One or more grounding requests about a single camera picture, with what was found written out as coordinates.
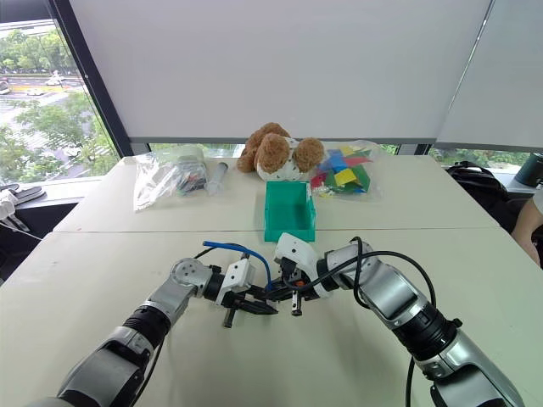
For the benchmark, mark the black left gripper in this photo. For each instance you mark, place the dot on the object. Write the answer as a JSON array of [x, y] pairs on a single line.
[[231, 302]]

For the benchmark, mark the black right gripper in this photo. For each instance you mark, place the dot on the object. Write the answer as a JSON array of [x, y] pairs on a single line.
[[294, 275]]

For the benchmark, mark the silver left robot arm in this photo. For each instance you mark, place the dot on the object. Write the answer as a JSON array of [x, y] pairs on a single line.
[[169, 299]]

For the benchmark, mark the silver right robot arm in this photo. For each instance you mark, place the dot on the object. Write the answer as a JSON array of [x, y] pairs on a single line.
[[394, 292]]

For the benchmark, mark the green plastic bin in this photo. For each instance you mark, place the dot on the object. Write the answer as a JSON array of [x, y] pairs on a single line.
[[288, 212]]

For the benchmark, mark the bag of coloured blocks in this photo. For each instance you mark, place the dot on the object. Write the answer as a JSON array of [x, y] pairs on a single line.
[[345, 174]]

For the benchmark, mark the brown teddy bear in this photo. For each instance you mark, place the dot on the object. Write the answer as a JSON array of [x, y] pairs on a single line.
[[271, 152]]

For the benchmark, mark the clear bag of small parts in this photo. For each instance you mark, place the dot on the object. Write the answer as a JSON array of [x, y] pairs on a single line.
[[169, 178]]

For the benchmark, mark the black backpack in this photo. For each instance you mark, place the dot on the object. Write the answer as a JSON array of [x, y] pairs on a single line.
[[479, 186]]

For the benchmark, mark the wide white roller blind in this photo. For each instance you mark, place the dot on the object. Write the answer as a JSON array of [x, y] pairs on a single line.
[[275, 63]]

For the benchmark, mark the black slipper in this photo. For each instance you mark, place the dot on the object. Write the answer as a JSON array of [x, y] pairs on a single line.
[[25, 194]]

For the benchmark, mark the seated person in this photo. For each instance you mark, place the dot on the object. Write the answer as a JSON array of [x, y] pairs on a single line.
[[530, 229]]

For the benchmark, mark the white cloth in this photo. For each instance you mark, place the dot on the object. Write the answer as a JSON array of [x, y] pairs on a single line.
[[6, 205]]

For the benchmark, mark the dark green cup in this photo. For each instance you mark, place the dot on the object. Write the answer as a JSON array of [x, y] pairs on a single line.
[[532, 169]]

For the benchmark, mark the narrow white roller blind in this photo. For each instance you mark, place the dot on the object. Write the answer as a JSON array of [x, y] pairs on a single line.
[[500, 85]]

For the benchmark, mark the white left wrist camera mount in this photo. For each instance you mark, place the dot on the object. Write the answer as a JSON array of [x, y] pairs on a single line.
[[236, 275]]

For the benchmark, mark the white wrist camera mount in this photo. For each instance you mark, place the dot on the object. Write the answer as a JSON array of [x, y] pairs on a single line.
[[297, 252], [236, 275]]

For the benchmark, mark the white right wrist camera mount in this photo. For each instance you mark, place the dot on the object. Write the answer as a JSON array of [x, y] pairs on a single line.
[[297, 252]]

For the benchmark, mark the black window frame post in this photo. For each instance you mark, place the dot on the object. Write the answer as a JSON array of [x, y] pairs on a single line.
[[97, 85]]

